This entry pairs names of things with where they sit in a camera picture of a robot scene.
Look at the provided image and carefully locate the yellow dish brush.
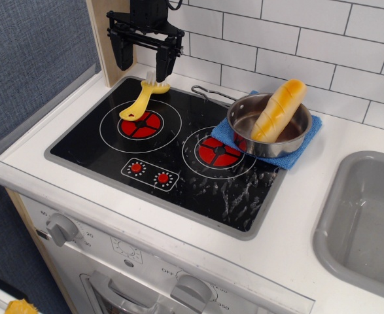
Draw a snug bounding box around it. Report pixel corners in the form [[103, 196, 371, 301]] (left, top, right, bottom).
[[119, 71, 170, 122]]

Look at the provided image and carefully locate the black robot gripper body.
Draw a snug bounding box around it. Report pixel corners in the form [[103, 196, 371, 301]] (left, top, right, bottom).
[[106, 1, 184, 57]]

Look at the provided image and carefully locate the right grey oven knob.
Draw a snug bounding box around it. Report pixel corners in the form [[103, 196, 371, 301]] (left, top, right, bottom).
[[170, 275, 212, 309]]

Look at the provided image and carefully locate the white toy oven front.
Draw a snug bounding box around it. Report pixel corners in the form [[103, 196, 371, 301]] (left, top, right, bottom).
[[18, 194, 297, 314]]

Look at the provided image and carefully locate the yellow object bottom left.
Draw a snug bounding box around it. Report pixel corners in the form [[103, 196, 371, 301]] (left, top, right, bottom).
[[5, 299, 39, 314]]

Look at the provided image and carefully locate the grey oven knob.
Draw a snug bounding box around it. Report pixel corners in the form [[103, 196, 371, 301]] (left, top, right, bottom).
[[170, 275, 212, 309], [46, 213, 79, 247]]

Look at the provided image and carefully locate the yellow toy bread loaf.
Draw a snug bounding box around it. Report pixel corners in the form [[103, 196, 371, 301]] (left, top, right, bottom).
[[251, 79, 307, 143]]

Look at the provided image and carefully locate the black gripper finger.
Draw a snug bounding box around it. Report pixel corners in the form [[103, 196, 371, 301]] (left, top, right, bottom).
[[156, 46, 175, 82], [110, 31, 133, 71]]

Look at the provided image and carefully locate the blue microfiber cloth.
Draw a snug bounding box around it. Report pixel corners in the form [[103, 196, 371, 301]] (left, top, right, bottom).
[[211, 92, 322, 169]]

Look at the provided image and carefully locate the black toy stovetop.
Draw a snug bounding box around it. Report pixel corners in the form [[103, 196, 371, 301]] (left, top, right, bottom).
[[45, 78, 285, 239]]

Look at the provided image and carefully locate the left grey oven knob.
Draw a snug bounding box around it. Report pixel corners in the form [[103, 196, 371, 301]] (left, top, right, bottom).
[[46, 213, 79, 247]]

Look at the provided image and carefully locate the grey sink basin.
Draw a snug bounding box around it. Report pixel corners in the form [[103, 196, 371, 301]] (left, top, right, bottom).
[[313, 151, 384, 297]]

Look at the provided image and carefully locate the stainless steel pot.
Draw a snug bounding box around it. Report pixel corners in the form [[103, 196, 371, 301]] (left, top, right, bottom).
[[211, 79, 317, 159]]

